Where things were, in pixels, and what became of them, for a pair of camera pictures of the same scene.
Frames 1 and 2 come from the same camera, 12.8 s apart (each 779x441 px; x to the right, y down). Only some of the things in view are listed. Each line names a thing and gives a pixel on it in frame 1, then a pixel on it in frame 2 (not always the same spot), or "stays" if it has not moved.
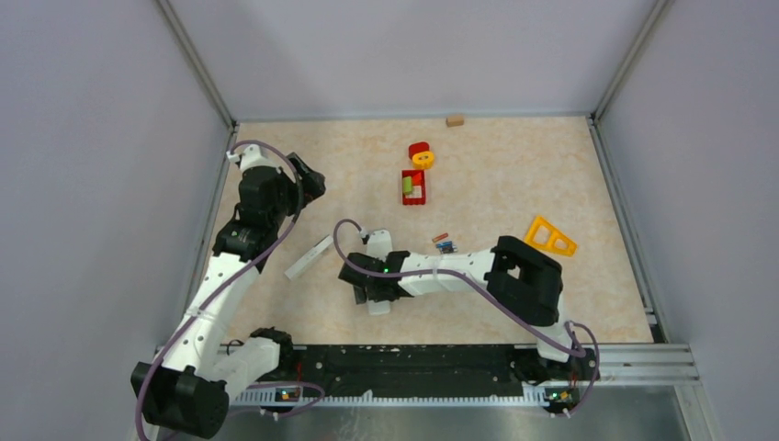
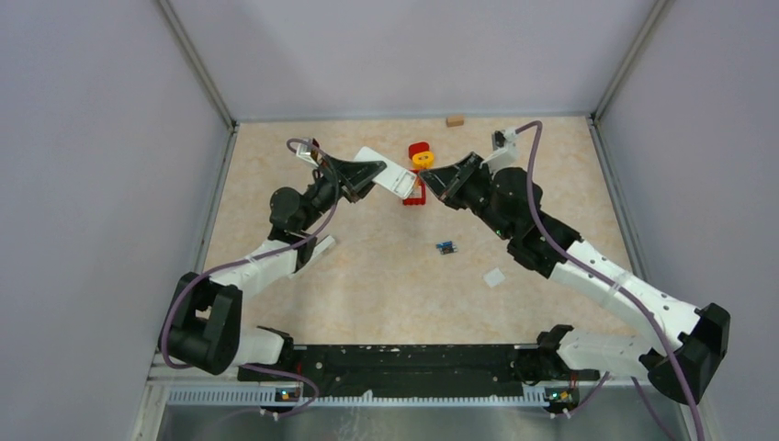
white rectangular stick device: x=308 y=256 stays
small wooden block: x=454 y=121 stays
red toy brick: x=418 y=193 stays
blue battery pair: x=445 y=247 stays
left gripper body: x=310 y=187 → x=327 y=190
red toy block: x=416 y=148 stays
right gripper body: x=362 y=295 → x=479 y=186
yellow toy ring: x=423 y=160 stays
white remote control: x=379 y=243 → x=396 y=178
